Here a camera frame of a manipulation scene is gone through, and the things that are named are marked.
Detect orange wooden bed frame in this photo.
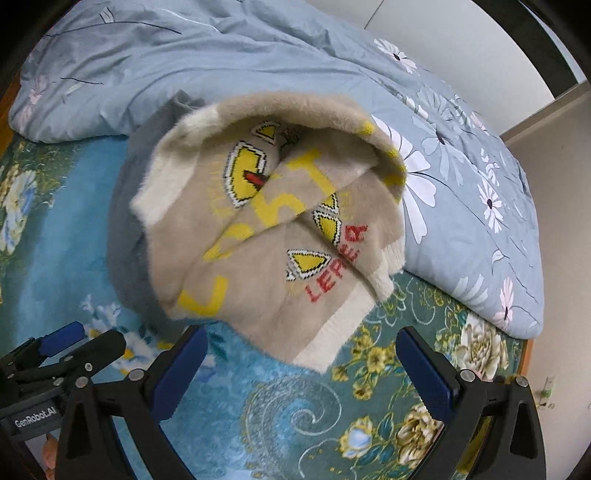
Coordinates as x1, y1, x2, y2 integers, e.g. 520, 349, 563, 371
0, 76, 539, 384

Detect light blue floral duvet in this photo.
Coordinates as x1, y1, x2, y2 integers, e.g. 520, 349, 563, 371
9, 0, 544, 340

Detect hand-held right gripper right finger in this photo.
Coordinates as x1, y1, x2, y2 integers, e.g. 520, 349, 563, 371
394, 325, 549, 480

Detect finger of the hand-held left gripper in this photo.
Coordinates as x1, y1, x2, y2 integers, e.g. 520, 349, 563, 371
0, 322, 87, 376
60, 329, 127, 383

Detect teal floral blanket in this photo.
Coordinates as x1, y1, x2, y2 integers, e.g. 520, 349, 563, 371
0, 134, 527, 480

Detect beige fuzzy printed sweater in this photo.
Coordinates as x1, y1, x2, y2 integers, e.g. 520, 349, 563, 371
130, 92, 408, 374

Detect grey garment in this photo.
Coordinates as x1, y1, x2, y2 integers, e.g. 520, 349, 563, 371
105, 90, 206, 342

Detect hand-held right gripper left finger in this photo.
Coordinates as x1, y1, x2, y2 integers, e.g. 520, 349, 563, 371
56, 325, 211, 480

